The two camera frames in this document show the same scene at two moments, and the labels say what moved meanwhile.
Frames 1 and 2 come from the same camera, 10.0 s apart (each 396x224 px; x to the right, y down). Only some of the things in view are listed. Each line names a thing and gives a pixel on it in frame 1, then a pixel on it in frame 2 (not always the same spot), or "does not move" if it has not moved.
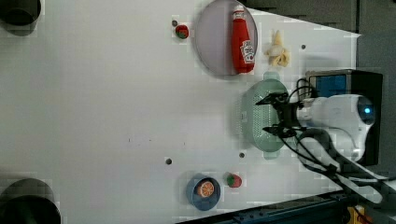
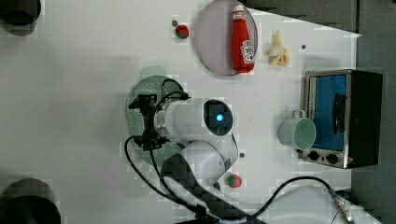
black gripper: x=287 y=113 → x=149 y=139
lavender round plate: x=214 y=35 does not move
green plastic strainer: x=258 y=117 → x=154 y=80
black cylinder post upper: x=20 y=12 does not move
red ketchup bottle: x=243 y=55 does not move
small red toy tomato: x=182 y=31 does not move
